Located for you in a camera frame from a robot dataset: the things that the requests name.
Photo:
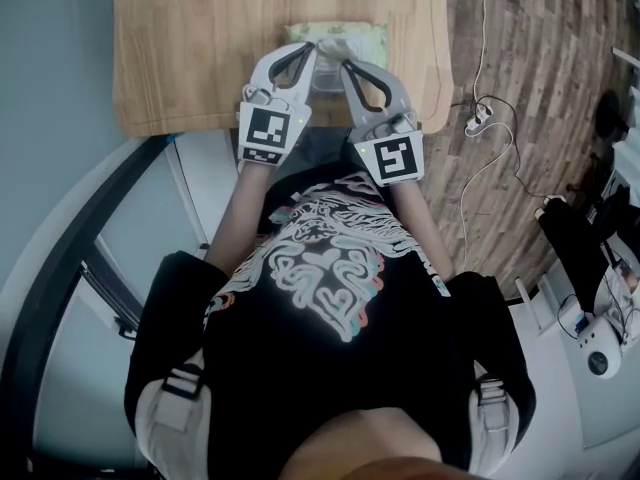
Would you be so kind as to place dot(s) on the person's right forearm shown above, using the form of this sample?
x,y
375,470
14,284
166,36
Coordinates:
x,y
420,228

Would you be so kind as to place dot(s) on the white wet wipe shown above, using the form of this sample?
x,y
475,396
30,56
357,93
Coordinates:
x,y
336,47

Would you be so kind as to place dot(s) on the person's left forearm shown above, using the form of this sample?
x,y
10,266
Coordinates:
x,y
240,218

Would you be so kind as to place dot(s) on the black metal frame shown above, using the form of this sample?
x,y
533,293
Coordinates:
x,y
45,293

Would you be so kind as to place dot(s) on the white round device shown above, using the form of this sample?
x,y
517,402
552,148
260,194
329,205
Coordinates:
x,y
600,350

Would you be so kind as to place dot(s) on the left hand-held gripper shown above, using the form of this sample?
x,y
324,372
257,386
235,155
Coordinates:
x,y
265,130

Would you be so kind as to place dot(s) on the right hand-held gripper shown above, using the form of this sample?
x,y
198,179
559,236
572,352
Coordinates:
x,y
395,158

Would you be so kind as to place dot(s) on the black printed t-shirt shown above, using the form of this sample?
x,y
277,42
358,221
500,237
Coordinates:
x,y
330,368

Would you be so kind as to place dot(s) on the person's neck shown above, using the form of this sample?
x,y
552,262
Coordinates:
x,y
380,448

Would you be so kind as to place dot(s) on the green wet wipe pack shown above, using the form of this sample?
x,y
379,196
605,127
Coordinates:
x,y
372,43

